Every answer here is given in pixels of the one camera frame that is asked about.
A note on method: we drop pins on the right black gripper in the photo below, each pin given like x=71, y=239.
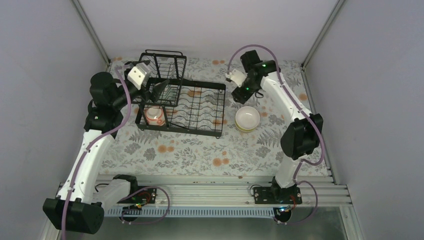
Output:
x=242, y=97

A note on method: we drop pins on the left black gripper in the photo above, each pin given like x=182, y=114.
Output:
x=156, y=91

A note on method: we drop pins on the black wire dish rack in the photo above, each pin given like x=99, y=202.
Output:
x=194, y=107

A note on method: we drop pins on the yellow-green bowl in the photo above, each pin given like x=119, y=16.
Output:
x=241, y=128

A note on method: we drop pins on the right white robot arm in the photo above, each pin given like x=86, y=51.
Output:
x=303, y=134

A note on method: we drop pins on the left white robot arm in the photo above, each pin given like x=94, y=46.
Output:
x=79, y=206

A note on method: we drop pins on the red patterned white bowl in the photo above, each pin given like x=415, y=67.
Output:
x=155, y=116

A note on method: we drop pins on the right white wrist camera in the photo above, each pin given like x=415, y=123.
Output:
x=235, y=76

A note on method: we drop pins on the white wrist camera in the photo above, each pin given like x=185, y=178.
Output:
x=139, y=75
x=235, y=76

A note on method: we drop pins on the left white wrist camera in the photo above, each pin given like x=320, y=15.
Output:
x=139, y=75

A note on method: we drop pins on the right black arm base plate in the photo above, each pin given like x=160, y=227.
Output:
x=264, y=195

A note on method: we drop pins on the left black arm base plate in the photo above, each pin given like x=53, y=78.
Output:
x=144, y=195

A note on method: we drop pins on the aluminium rail frame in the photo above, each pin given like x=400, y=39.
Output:
x=221, y=193

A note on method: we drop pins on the grey slotted cable duct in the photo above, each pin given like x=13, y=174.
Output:
x=203, y=212

